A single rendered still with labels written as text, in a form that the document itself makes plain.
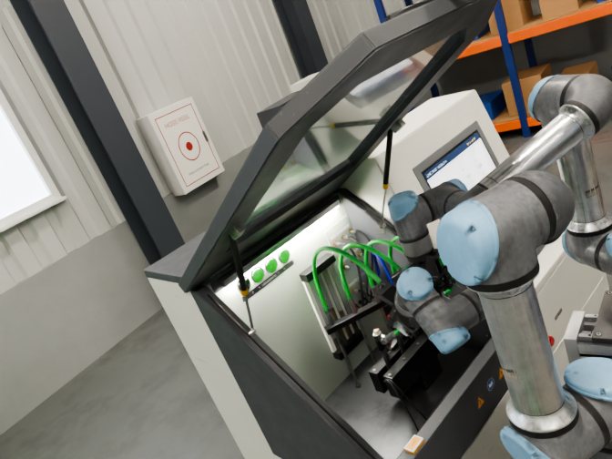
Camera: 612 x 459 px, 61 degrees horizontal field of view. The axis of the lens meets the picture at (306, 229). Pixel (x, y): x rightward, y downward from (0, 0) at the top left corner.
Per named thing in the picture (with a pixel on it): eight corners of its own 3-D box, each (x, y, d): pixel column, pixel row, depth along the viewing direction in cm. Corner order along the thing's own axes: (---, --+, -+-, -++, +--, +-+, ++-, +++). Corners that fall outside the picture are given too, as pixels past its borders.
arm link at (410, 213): (423, 190, 123) (392, 206, 122) (437, 231, 126) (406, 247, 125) (410, 185, 130) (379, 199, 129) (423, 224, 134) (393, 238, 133)
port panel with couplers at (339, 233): (359, 305, 193) (330, 231, 183) (352, 304, 195) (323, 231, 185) (380, 286, 200) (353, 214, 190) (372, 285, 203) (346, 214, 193)
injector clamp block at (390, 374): (406, 415, 165) (392, 378, 160) (382, 407, 172) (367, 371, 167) (460, 350, 184) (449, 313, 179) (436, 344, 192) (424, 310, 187)
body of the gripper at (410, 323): (410, 340, 135) (414, 328, 124) (386, 316, 139) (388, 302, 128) (430, 320, 137) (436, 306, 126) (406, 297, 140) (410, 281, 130)
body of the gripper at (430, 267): (442, 301, 129) (427, 260, 125) (413, 298, 136) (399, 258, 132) (457, 284, 133) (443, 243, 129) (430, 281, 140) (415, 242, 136)
